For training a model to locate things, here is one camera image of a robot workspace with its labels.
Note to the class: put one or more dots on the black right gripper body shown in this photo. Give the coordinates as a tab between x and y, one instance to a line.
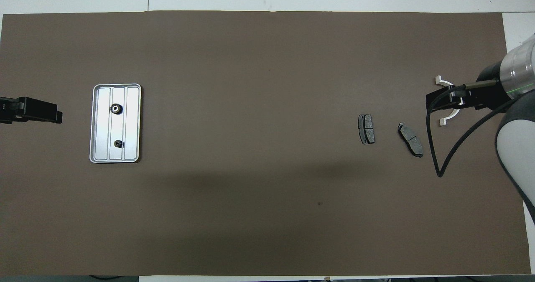
480	96

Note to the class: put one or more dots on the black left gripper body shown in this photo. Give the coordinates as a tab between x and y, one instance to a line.
33	110

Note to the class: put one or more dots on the large black bearing gear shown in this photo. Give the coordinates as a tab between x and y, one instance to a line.
115	108

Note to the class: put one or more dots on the small black bearing gear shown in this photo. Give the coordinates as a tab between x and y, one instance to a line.
118	143

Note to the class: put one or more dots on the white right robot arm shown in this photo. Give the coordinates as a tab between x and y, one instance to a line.
518	140

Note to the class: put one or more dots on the silver metal tray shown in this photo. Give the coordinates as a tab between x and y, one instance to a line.
129	123

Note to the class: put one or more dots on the dark grey brake pad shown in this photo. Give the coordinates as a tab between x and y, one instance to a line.
410	140
366	128

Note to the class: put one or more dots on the brown table mat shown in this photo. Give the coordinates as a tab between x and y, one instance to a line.
267	64

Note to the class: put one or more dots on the white curved plastic bracket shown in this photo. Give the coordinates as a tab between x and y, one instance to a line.
439	80

